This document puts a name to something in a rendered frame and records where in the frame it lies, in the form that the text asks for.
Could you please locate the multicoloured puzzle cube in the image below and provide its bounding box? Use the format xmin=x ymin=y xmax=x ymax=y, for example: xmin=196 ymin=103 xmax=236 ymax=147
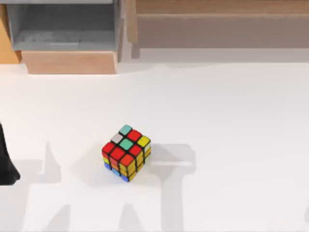
xmin=101 ymin=124 xmax=152 ymax=183

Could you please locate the pale wooden drawer front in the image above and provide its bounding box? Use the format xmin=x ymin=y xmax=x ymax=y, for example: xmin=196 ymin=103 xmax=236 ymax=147
xmin=21 ymin=50 xmax=118 ymax=75

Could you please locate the wooden open shelf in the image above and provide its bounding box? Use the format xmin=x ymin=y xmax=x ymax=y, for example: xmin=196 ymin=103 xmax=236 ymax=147
xmin=125 ymin=0 xmax=309 ymax=59

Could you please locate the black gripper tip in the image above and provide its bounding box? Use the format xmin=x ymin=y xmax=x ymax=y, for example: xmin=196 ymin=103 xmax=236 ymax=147
xmin=0 ymin=123 xmax=21 ymax=186

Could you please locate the orange wooden cupboard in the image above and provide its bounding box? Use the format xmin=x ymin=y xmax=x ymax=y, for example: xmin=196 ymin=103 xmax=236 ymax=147
xmin=0 ymin=3 xmax=23 ymax=65

